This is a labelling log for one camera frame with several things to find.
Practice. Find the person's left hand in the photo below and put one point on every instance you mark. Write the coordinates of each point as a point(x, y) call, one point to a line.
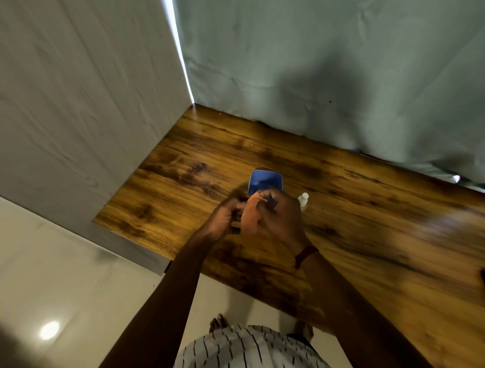
point(219, 223)

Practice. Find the person's right hand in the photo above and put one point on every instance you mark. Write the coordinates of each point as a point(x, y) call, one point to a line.
point(282, 221)

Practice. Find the clear spray bottle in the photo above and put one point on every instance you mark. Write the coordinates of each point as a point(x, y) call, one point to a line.
point(303, 200)

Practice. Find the orange cleaning cloth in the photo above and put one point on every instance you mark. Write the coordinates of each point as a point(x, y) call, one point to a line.
point(250, 220)

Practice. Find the blue plastic container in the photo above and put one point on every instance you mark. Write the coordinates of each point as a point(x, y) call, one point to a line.
point(265, 182)

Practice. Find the person's right forearm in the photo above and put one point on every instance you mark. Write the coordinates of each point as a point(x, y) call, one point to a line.
point(356, 311)

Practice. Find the person's left forearm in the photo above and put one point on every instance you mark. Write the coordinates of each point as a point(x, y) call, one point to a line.
point(159, 307)

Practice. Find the person's left foot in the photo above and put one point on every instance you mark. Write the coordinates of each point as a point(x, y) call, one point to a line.
point(218, 323)

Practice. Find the person's foot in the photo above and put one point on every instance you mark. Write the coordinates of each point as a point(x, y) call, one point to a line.
point(305, 331)
point(218, 323)

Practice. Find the person's right foot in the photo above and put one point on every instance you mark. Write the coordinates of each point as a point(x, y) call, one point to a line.
point(305, 331)

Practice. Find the red wrist band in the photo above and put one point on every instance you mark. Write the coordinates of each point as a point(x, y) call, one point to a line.
point(305, 256)

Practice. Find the black table leg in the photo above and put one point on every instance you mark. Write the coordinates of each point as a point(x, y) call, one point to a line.
point(167, 267)

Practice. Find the white striped shirt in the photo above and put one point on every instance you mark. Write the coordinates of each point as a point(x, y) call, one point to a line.
point(250, 348)

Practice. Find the grey-green curtain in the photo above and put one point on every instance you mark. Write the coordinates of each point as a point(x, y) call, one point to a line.
point(341, 76)

